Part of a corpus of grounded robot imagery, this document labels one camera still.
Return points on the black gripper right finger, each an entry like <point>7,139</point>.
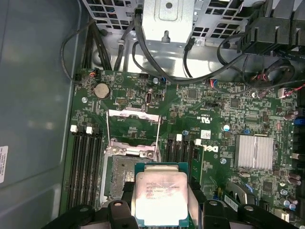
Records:
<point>226,219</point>

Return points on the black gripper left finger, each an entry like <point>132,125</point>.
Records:
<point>102,219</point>

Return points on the silver CPU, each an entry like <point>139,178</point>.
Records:
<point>159,190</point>

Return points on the metal socket cover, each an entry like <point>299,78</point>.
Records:
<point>147,117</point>

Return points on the CPU socket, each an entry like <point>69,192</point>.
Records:
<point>119,176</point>

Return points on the green RAM stick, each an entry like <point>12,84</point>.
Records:
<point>198,164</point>

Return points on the silver chipset heatsink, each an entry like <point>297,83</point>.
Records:
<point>253,152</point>

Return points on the small white tag sticker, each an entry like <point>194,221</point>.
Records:
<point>206,134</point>

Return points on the green motherboard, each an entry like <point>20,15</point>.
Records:
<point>190,114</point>

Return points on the white label sticker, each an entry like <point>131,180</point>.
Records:
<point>3,164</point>

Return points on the round coin cell battery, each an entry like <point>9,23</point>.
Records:
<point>102,90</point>

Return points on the silver USB port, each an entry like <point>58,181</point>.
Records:
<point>149,97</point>

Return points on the black PC case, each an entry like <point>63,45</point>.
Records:
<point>35,95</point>

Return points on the black disk bay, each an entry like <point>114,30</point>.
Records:
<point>267,31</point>

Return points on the grey metal drive cage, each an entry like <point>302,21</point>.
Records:
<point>166,23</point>

